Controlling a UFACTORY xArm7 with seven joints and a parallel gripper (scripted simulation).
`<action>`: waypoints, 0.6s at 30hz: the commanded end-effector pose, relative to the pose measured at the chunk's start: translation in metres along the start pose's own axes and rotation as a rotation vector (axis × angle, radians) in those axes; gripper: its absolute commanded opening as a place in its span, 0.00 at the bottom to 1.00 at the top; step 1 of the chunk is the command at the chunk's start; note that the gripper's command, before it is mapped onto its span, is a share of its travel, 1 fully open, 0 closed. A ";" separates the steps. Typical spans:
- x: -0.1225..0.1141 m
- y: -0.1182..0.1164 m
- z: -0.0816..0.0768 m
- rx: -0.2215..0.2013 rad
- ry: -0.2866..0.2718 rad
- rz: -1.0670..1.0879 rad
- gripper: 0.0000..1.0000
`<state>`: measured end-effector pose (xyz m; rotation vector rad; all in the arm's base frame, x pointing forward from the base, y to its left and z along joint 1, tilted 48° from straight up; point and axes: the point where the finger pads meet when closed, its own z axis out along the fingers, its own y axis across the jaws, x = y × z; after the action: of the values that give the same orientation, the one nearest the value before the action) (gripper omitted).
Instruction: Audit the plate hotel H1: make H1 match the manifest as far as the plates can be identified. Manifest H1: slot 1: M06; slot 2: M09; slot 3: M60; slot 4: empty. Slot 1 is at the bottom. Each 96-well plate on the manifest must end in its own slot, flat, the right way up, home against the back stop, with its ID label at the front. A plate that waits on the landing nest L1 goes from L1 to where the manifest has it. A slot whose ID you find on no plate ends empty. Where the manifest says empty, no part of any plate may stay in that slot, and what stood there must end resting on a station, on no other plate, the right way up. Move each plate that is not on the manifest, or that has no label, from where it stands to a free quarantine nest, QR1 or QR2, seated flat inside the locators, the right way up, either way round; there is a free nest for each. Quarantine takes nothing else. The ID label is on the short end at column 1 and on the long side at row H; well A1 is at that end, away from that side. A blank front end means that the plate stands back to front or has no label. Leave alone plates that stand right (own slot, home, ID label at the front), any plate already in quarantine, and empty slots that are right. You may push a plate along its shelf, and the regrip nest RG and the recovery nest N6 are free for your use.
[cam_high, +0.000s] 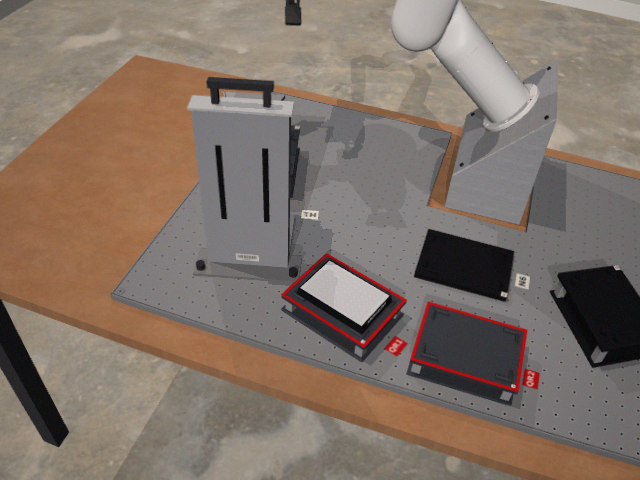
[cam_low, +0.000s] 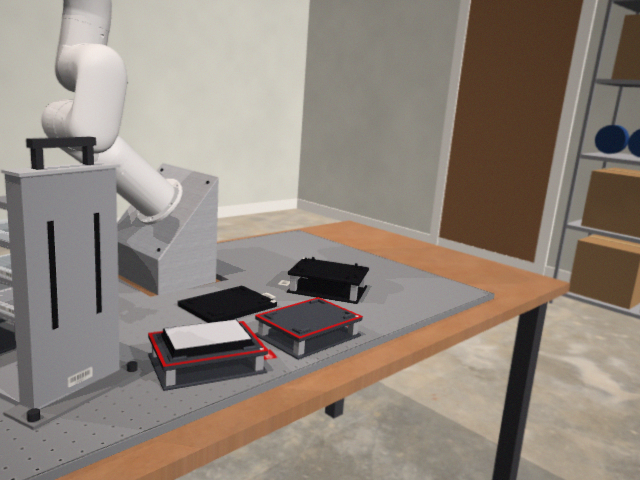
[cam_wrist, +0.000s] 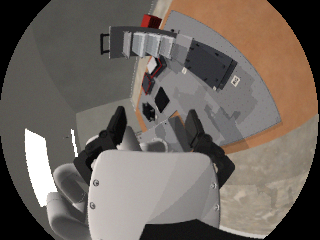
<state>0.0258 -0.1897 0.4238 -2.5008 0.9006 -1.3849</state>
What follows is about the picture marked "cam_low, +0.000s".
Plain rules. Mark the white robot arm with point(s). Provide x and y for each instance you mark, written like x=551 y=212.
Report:
x=98 y=77

